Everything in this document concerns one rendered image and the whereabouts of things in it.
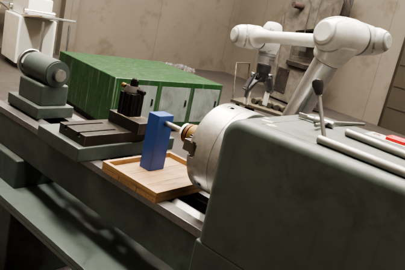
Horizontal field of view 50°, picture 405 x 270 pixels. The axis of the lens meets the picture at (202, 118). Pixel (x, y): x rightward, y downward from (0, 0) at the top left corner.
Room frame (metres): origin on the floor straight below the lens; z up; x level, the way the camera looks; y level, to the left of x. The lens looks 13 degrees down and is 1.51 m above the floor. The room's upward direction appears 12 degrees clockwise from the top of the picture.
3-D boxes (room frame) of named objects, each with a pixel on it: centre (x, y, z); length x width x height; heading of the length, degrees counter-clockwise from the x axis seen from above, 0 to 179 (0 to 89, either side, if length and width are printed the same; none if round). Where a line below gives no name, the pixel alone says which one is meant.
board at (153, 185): (1.60, 0.10, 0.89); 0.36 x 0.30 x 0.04; 142
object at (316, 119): (1.34, -0.35, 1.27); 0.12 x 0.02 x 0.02; 57
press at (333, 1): (9.85, -1.97, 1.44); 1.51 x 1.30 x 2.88; 42
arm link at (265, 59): (2.23, -0.25, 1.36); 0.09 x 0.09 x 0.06
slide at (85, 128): (1.82, 0.36, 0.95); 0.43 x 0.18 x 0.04; 142
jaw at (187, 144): (1.40, 0.00, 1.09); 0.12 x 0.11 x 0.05; 142
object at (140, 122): (1.85, 0.30, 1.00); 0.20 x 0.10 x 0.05; 52
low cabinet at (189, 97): (5.82, 0.93, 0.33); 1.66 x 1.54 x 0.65; 134
